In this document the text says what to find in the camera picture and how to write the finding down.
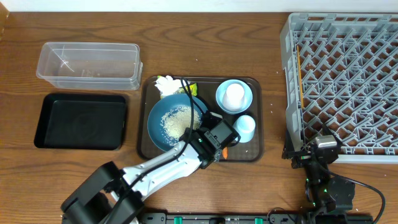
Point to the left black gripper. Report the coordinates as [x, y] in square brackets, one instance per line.
[199, 130]

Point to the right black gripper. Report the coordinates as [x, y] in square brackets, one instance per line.
[301, 157]

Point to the light blue cup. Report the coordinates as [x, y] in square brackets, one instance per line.
[245, 126]

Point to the pile of white rice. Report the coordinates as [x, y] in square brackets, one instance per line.
[174, 123]

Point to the white pink cup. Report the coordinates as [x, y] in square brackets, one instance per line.
[233, 97]

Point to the green yellow foil wrapper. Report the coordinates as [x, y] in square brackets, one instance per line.
[192, 86]

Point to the white napkin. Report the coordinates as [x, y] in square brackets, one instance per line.
[168, 85]

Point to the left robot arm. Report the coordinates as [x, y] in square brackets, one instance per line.
[112, 195]

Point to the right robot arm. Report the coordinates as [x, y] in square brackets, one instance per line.
[331, 196]

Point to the grey dishwasher rack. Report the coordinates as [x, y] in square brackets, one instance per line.
[341, 72]

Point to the orange carrot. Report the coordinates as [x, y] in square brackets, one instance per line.
[225, 153]

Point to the brown serving tray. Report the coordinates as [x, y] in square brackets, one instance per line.
[243, 152]

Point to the light blue bowl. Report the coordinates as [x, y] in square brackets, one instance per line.
[248, 96]

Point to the black rectangular tray bin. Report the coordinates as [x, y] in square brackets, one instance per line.
[81, 121]

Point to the clear plastic bin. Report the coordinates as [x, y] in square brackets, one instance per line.
[91, 65]

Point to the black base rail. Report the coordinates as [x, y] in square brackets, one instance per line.
[272, 218]

